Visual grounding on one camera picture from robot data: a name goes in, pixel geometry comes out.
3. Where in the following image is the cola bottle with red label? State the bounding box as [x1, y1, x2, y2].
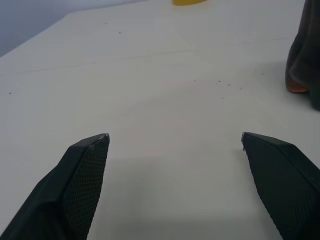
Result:
[285, 0, 320, 111]

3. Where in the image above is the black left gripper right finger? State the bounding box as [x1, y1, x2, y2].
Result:
[240, 131, 320, 240]

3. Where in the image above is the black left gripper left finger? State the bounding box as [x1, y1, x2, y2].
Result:
[0, 132, 111, 240]

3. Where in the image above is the yellow round object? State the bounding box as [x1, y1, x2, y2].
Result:
[171, 0, 209, 6]

